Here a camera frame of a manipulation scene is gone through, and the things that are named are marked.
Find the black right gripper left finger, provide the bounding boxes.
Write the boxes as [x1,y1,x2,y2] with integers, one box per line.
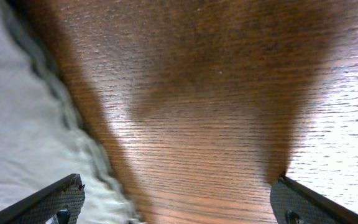
[0,174,85,224]

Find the khaki shorts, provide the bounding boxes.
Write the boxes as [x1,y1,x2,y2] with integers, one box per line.
[0,1,141,223]

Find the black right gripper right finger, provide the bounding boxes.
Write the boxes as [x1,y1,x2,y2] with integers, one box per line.
[270,175,358,224]

